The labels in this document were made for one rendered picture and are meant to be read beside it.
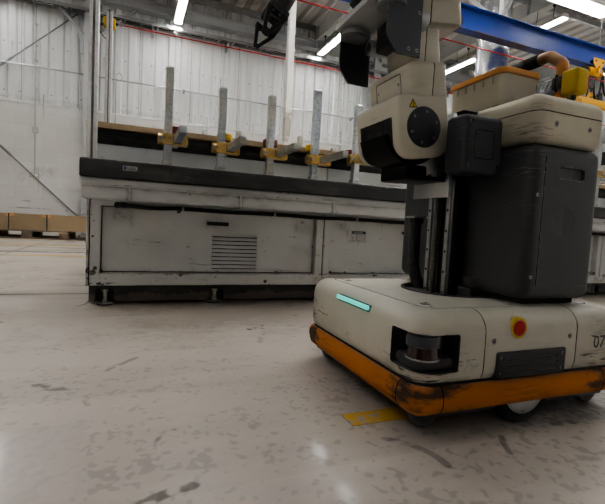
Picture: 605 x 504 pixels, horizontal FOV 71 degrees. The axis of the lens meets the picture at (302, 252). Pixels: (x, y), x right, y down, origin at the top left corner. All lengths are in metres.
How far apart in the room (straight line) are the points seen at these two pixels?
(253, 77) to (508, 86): 8.88
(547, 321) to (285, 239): 1.63
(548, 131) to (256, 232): 1.64
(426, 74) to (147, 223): 1.61
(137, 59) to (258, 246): 7.69
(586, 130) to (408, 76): 0.48
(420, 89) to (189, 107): 8.59
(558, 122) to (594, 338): 0.56
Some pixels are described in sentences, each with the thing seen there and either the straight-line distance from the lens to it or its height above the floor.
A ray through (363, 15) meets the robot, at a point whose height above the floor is 1.03.
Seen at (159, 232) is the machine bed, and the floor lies 0.38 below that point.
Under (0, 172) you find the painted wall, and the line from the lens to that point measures 9.54.
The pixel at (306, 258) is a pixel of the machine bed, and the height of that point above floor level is 0.26.
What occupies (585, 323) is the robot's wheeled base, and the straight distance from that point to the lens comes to 1.32.
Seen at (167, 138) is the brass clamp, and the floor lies 0.82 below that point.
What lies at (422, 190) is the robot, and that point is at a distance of 1.34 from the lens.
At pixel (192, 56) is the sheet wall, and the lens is 9.93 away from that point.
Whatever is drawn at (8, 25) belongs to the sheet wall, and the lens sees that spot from 10.05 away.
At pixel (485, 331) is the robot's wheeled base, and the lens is 1.06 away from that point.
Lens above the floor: 0.46
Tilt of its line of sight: 4 degrees down
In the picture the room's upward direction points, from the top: 3 degrees clockwise
